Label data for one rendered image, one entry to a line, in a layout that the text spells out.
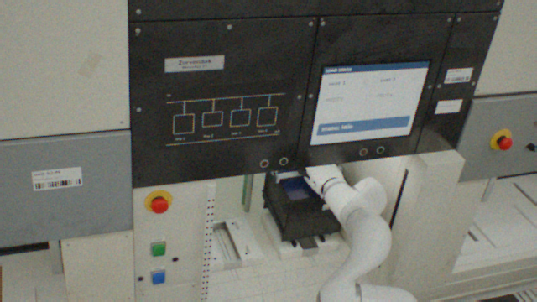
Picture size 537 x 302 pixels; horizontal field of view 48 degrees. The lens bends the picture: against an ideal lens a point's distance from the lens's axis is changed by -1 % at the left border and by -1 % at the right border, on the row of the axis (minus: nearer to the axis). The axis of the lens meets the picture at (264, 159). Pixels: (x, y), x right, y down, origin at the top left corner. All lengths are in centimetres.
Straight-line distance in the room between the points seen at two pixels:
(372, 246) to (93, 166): 63
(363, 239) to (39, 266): 108
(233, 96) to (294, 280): 82
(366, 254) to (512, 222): 121
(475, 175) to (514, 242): 60
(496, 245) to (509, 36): 92
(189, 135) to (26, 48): 39
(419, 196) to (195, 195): 62
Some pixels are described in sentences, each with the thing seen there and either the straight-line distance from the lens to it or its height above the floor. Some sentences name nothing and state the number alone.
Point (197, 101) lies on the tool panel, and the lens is 131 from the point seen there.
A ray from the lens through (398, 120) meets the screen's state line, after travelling 157.
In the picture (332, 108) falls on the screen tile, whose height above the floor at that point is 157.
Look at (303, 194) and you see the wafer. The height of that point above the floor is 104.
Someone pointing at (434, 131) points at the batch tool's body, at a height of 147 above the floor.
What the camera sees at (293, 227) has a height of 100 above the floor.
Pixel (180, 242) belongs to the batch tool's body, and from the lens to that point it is 156.
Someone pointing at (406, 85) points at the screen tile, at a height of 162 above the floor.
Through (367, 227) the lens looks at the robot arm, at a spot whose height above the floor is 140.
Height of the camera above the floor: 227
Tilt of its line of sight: 35 degrees down
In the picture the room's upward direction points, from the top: 7 degrees clockwise
